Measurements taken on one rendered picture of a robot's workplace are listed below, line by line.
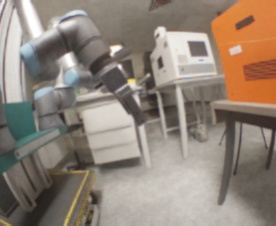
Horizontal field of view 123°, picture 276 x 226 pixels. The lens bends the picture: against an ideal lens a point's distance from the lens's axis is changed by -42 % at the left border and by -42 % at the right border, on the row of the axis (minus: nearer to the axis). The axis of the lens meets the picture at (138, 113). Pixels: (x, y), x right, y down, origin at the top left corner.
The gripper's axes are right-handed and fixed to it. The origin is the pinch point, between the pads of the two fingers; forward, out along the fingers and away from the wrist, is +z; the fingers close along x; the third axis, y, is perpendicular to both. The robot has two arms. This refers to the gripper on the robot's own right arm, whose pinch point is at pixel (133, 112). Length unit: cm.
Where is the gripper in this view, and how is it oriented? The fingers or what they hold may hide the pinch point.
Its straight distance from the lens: 37.2
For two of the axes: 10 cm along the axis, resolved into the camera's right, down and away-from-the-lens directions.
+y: -8.1, 5.8, -1.2
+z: 5.2, 7.9, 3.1
